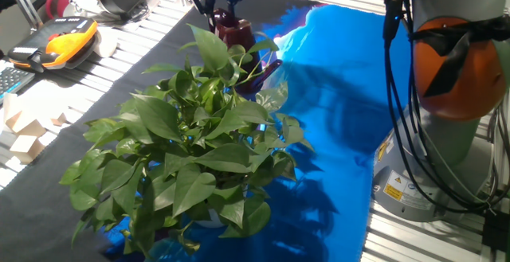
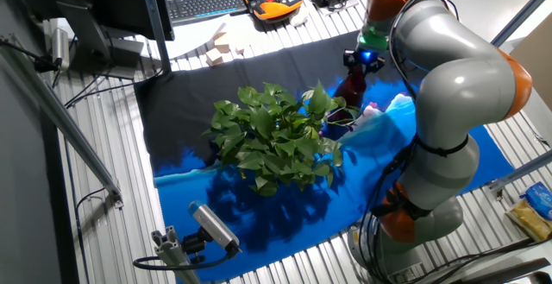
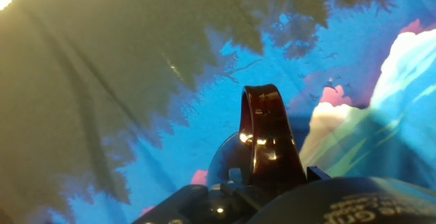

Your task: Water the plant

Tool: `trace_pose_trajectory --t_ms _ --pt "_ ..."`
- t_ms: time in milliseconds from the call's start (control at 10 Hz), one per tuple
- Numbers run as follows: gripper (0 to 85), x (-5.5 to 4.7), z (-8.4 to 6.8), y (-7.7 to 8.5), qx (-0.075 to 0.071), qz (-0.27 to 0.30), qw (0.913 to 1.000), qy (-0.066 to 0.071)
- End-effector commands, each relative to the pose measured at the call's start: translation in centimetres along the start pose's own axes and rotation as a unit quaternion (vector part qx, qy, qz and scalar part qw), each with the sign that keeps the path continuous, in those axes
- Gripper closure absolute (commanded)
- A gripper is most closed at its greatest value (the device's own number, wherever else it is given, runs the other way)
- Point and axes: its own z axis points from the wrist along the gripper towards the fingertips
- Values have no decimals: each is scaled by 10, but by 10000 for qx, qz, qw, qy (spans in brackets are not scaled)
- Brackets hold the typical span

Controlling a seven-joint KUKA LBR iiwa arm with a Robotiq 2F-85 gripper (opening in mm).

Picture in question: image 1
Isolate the orange black teach pendant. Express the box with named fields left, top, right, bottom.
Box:
left=7, top=15, right=100, bottom=74

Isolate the blue and grey printed cloth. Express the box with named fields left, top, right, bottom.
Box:
left=0, top=0, right=411, bottom=262

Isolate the wooden wedge block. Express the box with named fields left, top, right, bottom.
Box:
left=4, top=110, right=47, bottom=138

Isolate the red plastic object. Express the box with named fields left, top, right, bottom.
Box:
left=45, top=0, right=80, bottom=20

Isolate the white plant pot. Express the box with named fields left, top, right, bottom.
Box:
left=194, top=208, right=227, bottom=229

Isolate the dark red watering can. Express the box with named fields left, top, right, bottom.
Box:
left=209, top=7, right=284, bottom=95

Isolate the black connector box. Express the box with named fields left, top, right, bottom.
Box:
left=481, top=209, right=510, bottom=253

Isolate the black ribbon strap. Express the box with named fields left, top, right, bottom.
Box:
left=410, top=14, right=510, bottom=98

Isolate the wooden cube block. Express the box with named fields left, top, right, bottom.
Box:
left=8, top=134, right=45, bottom=164

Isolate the black computer keyboard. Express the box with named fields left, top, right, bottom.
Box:
left=0, top=65, right=36, bottom=104

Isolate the small wooden block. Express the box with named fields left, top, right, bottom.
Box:
left=50, top=112, right=68, bottom=127

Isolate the green pothos plant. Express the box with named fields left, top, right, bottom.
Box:
left=59, top=23, right=316, bottom=257

